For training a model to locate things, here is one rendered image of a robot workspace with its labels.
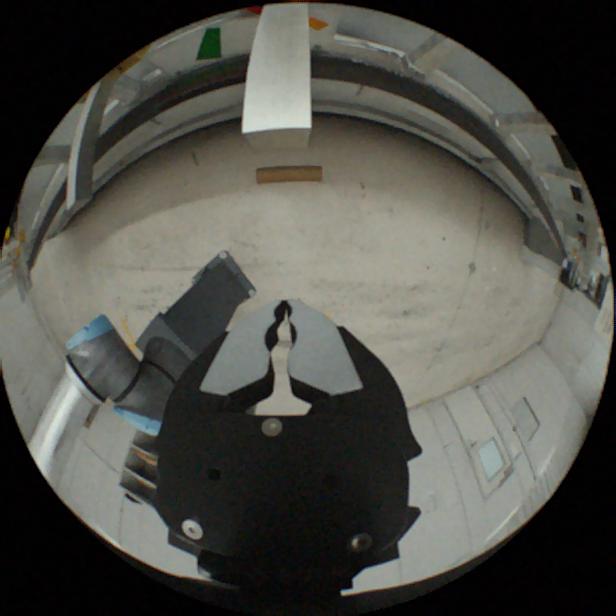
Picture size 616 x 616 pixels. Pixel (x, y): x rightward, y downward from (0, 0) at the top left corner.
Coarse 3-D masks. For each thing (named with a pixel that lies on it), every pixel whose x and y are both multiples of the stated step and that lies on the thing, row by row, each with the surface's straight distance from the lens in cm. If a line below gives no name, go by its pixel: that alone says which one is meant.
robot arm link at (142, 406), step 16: (144, 368) 55; (144, 384) 52; (160, 384) 55; (112, 400) 55; (128, 400) 52; (144, 400) 52; (160, 400) 55; (128, 416) 52; (144, 416) 52; (160, 416) 55
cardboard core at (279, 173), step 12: (264, 168) 91; (276, 168) 90; (288, 168) 89; (300, 168) 89; (312, 168) 89; (264, 180) 90; (276, 180) 90; (288, 180) 90; (300, 180) 91; (312, 180) 91
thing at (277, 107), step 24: (264, 24) 17; (288, 24) 16; (264, 48) 14; (288, 48) 13; (264, 72) 12; (288, 72) 11; (264, 96) 10; (288, 96) 10; (264, 120) 9; (288, 120) 9; (264, 144) 11; (288, 144) 11
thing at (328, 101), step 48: (240, 96) 92; (336, 96) 94; (480, 96) 83; (48, 144) 99; (144, 144) 124; (432, 144) 134; (528, 144) 107; (96, 192) 187; (576, 192) 141; (48, 240) 278
